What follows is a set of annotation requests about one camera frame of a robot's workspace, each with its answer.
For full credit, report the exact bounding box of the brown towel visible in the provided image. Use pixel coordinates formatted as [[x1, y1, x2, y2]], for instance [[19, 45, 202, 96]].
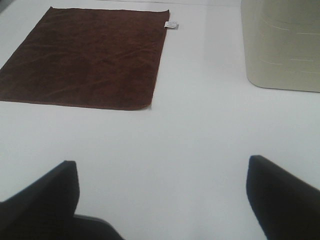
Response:
[[0, 7, 170, 111]]

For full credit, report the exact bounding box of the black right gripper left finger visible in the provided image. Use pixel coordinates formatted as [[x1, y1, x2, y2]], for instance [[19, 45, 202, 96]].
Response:
[[0, 161, 80, 240]]

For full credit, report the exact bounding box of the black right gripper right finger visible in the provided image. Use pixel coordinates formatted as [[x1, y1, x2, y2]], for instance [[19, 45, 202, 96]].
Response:
[[246, 155, 320, 240]]

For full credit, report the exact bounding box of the beige storage bin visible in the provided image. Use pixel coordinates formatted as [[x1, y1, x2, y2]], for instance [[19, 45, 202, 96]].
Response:
[[240, 0, 320, 92]]

